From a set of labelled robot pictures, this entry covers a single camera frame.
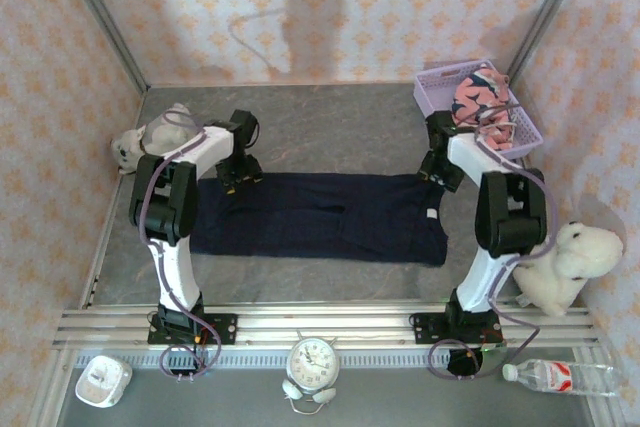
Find navy blue garment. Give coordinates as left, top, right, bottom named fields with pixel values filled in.
left=189, top=171, right=449, bottom=269

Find purple plastic laundry basket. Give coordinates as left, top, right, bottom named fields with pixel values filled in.
left=413, top=59, right=545, bottom=161

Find pink whale print shorts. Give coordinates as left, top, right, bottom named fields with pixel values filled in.
left=451, top=68, right=519, bottom=151

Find grey white plush dog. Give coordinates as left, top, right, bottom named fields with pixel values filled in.
left=110, top=102, right=197, bottom=176

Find cream white plush dog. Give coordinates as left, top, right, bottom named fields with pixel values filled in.
left=512, top=220, right=625, bottom=317

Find white twin bell alarm clock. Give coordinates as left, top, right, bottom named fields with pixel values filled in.
left=286, top=330, right=341, bottom=396

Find clear water bottle red label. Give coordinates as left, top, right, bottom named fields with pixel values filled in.
left=501, top=358, right=621, bottom=397

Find small white square clock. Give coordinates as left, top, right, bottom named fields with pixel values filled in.
left=74, top=355, right=134, bottom=409

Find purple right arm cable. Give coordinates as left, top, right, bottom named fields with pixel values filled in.
left=428, top=102, right=560, bottom=379

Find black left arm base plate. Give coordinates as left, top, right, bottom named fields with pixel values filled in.
left=147, top=313, right=238, bottom=347

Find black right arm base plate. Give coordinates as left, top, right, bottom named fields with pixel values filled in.
left=408, top=311, right=507, bottom=347

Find aluminium mounting rail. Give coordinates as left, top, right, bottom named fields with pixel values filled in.
left=52, top=302, right=601, bottom=351

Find grey slotted cable duct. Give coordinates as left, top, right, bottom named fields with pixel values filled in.
left=73, top=349, right=506, bottom=371

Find aluminium frame post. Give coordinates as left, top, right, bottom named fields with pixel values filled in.
left=499, top=0, right=596, bottom=96
left=52, top=0, right=150, bottom=94

